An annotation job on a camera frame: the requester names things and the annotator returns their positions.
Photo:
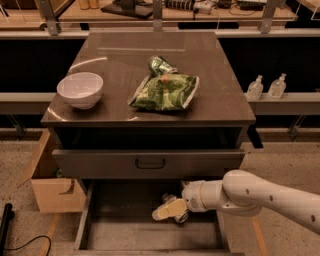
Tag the clear sanitizer bottle right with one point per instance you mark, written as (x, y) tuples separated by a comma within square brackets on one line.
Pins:
[(277, 87)]

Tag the clear sanitizer bottle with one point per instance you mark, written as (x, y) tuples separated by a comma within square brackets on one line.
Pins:
[(277, 87), (255, 89)]

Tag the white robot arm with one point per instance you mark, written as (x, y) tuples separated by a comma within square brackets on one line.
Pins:
[(241, 193)]

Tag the black monitor base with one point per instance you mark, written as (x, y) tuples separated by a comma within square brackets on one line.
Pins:
[(131, 8)]

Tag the green soda can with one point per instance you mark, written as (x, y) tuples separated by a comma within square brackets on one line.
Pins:
[(159, 66)]

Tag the grey upper drawer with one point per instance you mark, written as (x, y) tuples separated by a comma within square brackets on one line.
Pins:
[(146, 164)]

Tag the black power strip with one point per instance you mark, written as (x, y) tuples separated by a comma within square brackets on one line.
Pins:
[(251, 5)]

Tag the white ceramic bowl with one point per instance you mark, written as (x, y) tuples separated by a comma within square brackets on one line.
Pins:
[(81, 90)]

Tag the cardboard box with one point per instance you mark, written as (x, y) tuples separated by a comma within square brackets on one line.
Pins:
[(53, 192)]

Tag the open grey lower drawer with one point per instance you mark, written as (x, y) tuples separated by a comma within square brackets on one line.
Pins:
[(117, 221)]

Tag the black post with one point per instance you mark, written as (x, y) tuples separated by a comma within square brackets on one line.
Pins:
[(7, 215)]

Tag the clear sanitizer bottle left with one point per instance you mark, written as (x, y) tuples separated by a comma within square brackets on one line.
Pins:
[(255, 89)]

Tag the green chip bag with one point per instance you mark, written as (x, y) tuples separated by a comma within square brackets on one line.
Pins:
[(166, 92)]

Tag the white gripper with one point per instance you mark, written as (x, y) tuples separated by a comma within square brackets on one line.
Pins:
[(192, 196)]

